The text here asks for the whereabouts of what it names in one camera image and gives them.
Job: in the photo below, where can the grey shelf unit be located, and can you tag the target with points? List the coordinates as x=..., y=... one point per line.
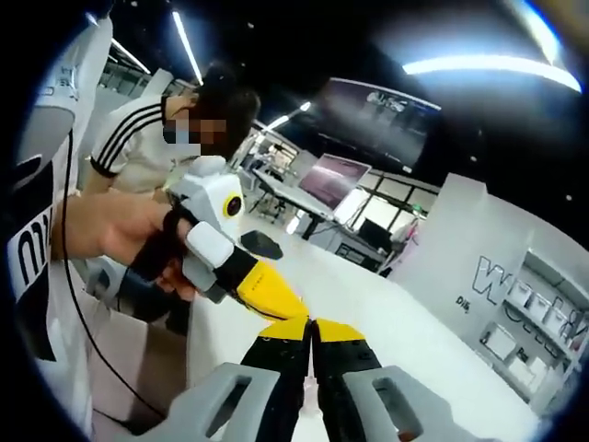
x=552, y=271

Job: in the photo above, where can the clothes on stand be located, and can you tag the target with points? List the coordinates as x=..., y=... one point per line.
x=407, y=239

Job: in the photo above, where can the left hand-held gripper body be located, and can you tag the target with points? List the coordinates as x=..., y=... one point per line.
x=207, y=193

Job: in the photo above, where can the large dark wall screen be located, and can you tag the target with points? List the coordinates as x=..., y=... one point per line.
x=382, y=124

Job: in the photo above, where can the ceiling light strip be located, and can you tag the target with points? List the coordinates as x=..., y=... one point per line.
x=488, y=64
x=186, y=43

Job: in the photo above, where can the white logo partition panel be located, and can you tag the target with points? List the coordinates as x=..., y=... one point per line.
x=442, y=239

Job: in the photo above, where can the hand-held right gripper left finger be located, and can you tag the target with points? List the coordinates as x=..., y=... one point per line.
x=257, y=396

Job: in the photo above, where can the person's left hand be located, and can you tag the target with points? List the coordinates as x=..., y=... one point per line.
x=138, y=230

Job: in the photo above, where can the person's white printed shirt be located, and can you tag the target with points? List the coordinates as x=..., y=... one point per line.
x=37, y=285

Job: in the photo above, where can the white work table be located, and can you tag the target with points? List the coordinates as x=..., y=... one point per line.
x=285, y=189

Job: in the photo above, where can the white chest device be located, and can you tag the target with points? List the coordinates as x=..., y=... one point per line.
x=55, y=115

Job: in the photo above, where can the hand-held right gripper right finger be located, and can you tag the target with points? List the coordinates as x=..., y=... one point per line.
x=363, y=396

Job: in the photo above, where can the black rounded object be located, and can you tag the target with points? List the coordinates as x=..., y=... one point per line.
x=262, y=245

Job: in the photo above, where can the row of white storage boxes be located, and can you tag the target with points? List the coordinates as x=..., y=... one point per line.
x=520, y=294

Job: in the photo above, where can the computer monitor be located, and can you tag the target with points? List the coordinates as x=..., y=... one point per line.
x=333, y=177

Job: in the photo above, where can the office desk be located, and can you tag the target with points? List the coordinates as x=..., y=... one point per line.
x=354, y=253

